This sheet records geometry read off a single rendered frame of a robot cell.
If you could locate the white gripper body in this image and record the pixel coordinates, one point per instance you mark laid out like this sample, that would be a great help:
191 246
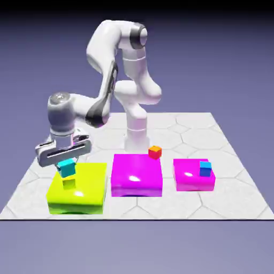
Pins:
64 153

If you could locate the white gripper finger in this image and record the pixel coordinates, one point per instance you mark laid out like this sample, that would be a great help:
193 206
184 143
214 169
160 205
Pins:
58 166
75 161

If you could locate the small cyan cube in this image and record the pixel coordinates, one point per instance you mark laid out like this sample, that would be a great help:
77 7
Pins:
67 168

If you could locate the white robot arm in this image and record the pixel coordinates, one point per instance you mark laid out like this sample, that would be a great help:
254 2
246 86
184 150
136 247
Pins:
132 64

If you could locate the small yellow cube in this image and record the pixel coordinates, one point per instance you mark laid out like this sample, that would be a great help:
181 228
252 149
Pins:
69 184

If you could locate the small orange cube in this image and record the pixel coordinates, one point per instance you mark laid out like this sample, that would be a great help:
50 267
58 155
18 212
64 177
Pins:
155 152

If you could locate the small blue cube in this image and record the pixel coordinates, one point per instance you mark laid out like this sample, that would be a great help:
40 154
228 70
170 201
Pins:
205 169

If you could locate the large yellow box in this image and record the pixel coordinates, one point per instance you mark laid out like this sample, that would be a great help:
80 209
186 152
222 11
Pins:
85 188

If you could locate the large magenta box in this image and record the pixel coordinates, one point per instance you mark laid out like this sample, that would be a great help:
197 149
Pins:
134 173

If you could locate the medium magenta box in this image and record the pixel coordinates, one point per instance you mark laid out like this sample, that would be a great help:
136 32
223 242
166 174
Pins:
190 177

